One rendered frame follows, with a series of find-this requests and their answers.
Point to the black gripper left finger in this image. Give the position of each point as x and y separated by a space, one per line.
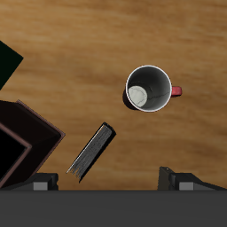
44 181

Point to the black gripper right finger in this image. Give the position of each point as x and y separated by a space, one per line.
177 181

